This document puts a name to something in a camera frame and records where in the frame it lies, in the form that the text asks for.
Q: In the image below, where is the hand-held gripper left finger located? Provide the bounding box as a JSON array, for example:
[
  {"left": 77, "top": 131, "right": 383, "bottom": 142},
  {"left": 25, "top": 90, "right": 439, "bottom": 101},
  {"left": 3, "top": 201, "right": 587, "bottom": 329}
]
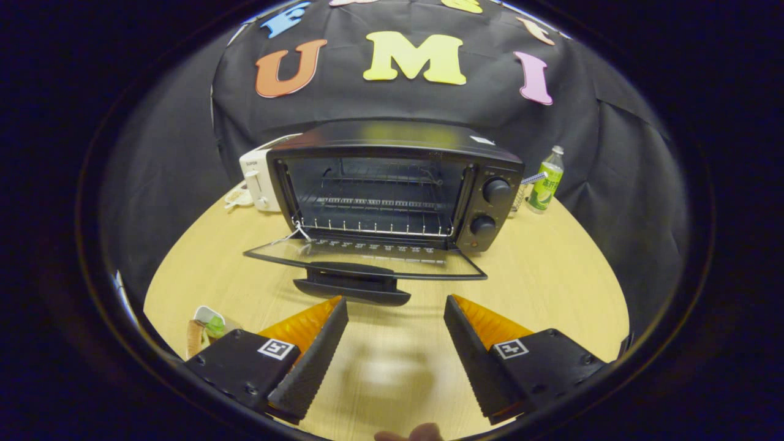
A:
[{"left": 184, "top": 296, "right": 349, "bottom": 424}]

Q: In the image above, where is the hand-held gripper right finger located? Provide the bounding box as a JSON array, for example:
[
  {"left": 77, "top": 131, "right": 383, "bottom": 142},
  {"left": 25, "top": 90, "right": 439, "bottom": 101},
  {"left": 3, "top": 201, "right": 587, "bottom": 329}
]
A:
[{"left": 443, "top": 294, "right": 608, "bottom": 425}]

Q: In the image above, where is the lettuce sandwich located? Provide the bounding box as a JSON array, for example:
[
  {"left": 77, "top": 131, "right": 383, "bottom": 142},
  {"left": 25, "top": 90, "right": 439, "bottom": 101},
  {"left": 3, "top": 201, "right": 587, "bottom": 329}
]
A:
[{"left": 187, "top": 314, "right": 228, "bottom": 359}]

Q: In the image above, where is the black toaster oven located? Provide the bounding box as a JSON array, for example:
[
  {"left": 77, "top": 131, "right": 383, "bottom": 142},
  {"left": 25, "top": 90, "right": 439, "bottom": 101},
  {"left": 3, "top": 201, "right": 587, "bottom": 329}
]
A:
[{"left": 243, "top": 119, "right": 526, "bottom": 307}]

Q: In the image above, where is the white pop-up toaster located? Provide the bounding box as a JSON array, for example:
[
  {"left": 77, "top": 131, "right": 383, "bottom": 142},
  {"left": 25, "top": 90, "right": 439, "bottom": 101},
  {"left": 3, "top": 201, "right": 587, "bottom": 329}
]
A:
[{"left": 239, "top": 134, "right": 302, "bottom": 213}]

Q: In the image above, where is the small white plate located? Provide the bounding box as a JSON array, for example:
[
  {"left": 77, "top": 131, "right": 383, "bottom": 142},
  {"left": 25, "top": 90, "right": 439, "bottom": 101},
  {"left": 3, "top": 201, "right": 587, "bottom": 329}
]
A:
[{"left": 194, "top": 305, "right": 243, "bottom": 345}]

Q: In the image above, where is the green label drink bottle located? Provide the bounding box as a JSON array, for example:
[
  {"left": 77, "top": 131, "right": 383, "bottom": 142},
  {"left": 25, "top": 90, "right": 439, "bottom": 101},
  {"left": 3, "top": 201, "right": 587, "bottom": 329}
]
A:
[{"left": 527, "top": 145, "right": 565, "bottom": 214}]

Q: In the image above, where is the black backdrop cloth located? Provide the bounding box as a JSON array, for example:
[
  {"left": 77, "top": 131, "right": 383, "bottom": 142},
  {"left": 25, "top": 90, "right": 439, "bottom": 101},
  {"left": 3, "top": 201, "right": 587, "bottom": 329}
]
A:
[{"left": 101, "top": 0, "right": 690, "bottom": 334}]

